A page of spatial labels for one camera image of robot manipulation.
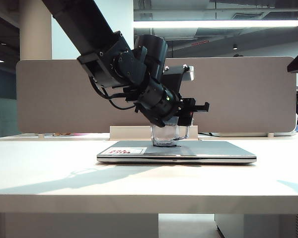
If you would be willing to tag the red illuminated sign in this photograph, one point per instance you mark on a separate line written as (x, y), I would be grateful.
(200, 43)

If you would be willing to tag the long white ceiling light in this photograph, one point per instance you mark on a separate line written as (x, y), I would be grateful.
(213, 23)

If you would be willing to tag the person head behind partition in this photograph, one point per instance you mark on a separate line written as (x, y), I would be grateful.
(238, 56)

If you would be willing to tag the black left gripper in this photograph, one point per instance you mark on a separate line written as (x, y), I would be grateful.
(159, 101)

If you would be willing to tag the silver closed laptop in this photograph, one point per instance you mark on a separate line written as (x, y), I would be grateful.
(213, 148)

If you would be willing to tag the small round ceiling spotlight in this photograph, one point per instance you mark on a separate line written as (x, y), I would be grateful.
(235, 46)

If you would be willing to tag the white partition base rail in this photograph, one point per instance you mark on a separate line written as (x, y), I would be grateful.
(250, 134)

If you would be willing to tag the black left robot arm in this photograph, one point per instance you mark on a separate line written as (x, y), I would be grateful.
(89, 24)

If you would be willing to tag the grey cabinet under table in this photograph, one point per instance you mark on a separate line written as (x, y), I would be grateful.
(263, 226)

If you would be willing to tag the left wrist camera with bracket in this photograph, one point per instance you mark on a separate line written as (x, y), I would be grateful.
(188, 74)

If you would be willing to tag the pink flat item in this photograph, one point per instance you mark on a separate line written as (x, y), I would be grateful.
(80, 134)

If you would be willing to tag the beige fabric desk partition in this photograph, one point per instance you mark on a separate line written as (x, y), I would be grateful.
(52, 99)

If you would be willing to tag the transparent grey faceted cup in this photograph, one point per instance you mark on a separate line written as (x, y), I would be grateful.
(165, 136)

